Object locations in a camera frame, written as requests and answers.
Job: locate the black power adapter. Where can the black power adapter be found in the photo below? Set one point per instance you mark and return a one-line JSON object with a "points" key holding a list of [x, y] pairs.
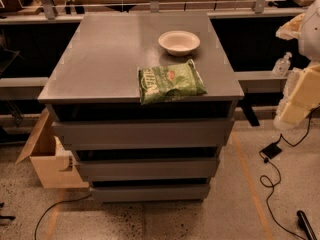
{"points": [[271, 151]]}

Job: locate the black cylindrical floor object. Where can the black cylindrical floor object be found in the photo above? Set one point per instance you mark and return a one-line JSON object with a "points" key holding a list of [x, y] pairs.
{"points": [[305, 225]]}

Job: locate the grey top drawer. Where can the grey top drawer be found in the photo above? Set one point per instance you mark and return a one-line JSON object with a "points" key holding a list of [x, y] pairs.
{"points": [[143, 135]]}

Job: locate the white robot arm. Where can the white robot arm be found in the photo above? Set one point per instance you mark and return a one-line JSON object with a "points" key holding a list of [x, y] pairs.
{"points": [[309, 40]]}

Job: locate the grey drawer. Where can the grey drawer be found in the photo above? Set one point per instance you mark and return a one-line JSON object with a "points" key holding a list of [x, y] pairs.
{"points": [[148, 169], [143, 135], [151, 193]]}

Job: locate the white bowl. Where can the white bowl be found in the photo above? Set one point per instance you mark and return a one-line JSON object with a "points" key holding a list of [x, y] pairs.
{"points": [[179, 43]]}

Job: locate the cardboard box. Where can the cardboard box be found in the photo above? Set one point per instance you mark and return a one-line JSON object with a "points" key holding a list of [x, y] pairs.
{"points": [[54, 166]]}

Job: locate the clear sanitizer pump bottle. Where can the clear sanitizer pump bottle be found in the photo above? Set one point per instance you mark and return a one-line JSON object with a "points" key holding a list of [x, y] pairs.
{"points": [[282, 65]]}

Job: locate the green chip bag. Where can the green chip bag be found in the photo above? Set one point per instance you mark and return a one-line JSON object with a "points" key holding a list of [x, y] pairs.
{"points": [[169, 83]]}

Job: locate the grey bottom drawer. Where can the grey bottom drawer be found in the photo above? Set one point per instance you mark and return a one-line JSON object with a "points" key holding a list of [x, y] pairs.
{"points": [[151, 193]]}

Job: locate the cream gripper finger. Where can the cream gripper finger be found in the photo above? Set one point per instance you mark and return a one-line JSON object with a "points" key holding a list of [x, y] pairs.
{"points": [[301, 95], [291, 29]]}

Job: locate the grey drawer cabinet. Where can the grey drawer cabinet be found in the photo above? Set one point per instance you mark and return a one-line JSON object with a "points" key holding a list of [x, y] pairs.
{"points": [[96, 80]]}

